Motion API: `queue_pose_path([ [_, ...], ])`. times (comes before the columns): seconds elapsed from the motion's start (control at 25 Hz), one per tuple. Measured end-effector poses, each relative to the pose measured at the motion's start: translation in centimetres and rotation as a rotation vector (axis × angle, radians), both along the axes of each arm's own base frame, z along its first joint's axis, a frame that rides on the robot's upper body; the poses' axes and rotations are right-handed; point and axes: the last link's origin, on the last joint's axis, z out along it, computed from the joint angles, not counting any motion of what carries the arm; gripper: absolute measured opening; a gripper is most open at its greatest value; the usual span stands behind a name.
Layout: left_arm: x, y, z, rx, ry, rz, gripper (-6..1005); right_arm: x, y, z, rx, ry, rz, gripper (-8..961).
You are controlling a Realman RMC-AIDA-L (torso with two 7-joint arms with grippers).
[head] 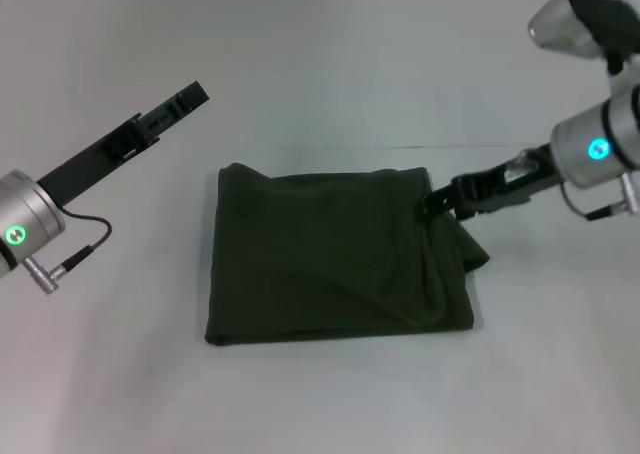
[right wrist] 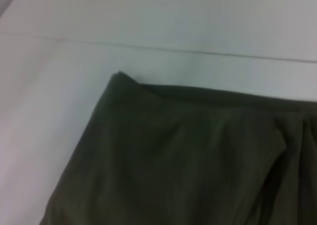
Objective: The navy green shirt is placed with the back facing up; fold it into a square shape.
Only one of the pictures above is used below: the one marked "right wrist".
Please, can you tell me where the dark green shirt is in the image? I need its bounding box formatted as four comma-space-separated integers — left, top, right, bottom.
39, 71, 317, 225

